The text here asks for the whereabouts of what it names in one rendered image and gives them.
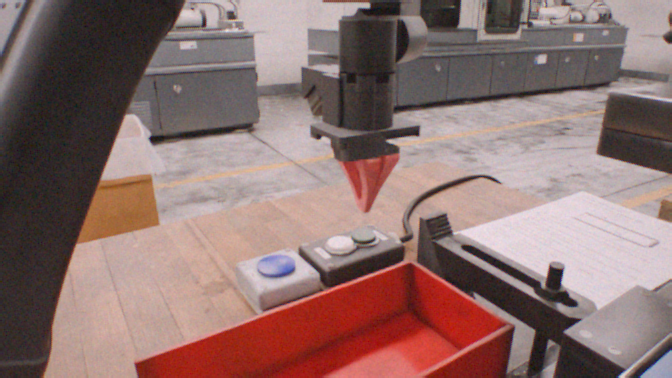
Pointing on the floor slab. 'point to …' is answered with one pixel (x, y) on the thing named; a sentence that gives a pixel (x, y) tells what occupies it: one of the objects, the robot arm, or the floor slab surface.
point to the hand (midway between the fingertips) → (363, 204)
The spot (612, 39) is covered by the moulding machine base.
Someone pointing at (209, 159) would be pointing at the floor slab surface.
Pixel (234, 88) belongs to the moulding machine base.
